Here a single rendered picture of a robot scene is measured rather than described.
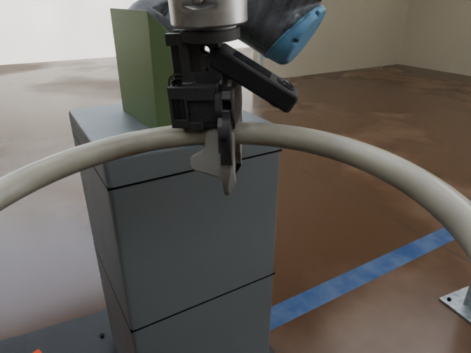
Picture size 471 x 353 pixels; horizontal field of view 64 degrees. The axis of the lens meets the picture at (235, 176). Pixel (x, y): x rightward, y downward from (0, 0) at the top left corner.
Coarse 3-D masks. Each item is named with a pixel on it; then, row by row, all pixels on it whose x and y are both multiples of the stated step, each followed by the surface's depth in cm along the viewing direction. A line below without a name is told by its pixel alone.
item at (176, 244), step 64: (128, 128) 84; (128, 192) 72; (192, 192) 80; (256, 192) 89; (128, 256) 78; (192, 256) 87; (256, 256) 98; (128, 320) 85; (192, 320) 94; (256, 320) 108
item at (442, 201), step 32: (160, 128) 49; (256, 128) 48; (288, 128) 47; (64, 160) 44; (96, 160) 46; (352, 160) 42; (384, 160) 39; (0, 192) 38; (32, 192) 42; (416, 192) 35; (448, 192) 33; (448, 224) 31
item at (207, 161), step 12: (216, 132) 48; (216, 144) 48; (192, 156) 49; (204, 156) 49; (216, 156) 49; (192, 168) 50; (204, 168) 50; (216, 168) 49; (228, 168) 48; (228, 180) 49; (228, 192) 51
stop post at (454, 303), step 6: (468, 288) 147; (450, 294) 155; (456, 294) 155; (462, 294) 155; (468, 294) 147; (444, 300) 152; (450, 300) 151; (456, 300) 152; (462, 300) 152; (468, 300) 148; (450, 306) 149; (456, 306) 149; (462, 306) 149; (468, 306) 148; (456, 312) 147; (462, 312) 146; (468, 312) 146; (468, 318) 143
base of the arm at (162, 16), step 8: (144, 0) 78; (152, 0) 77; (160, 0) 77; (128, 8) 80; (136, 8) 77; (144, 8) 76; (152, 8) 76; (160, 8) 77; (168, 8) 77; (160, 16) 75; (168, 16) 76; (168, 24) 76
